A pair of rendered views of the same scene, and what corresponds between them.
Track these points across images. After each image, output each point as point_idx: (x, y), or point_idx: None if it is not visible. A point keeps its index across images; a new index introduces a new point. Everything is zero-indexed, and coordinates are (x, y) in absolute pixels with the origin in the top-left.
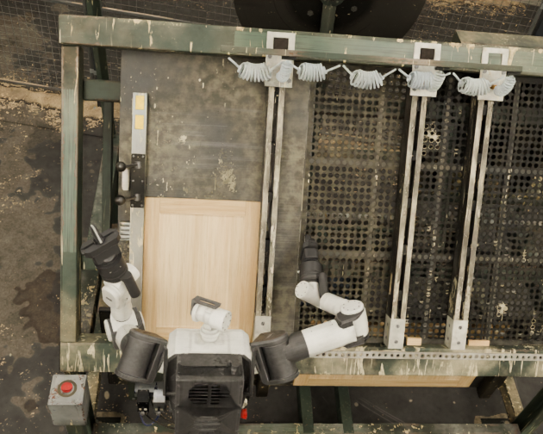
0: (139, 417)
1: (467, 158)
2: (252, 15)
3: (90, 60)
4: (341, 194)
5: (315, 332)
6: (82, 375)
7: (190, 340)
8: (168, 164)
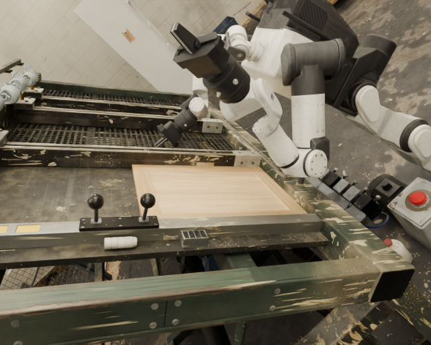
0: (399, 334)
1: (85, 108)
2: None
3: None
4: (140, 337)
5: None
6: (390, 208)
7: (269, 50)
8: None
